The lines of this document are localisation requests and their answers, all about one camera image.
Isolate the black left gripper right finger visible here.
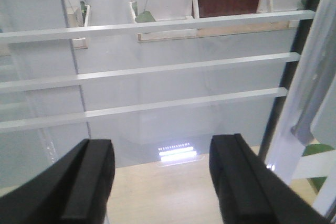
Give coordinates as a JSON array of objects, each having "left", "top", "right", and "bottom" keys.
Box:
[{"left": 209, "top": 134, "right": 329, "bottom": 223}]

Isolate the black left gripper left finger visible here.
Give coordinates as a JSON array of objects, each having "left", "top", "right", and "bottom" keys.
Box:
[{"left": 1, "top": 138, "right": 115, "bottom": 223}]

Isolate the white framed sliding glass door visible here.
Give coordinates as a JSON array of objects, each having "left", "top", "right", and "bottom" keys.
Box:
[{"left": 0, "top": 0, "right": 336, "bottom": 217}]

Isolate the green cloth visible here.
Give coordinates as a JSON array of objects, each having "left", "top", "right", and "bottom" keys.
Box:
[{"left": 302, "top": 144, "right": 335, "bottom": 194}]

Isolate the light wooden base board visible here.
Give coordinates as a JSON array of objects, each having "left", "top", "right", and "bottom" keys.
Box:
[{"left": 107, "top": 141, "right": 223, "bottom": 223}]

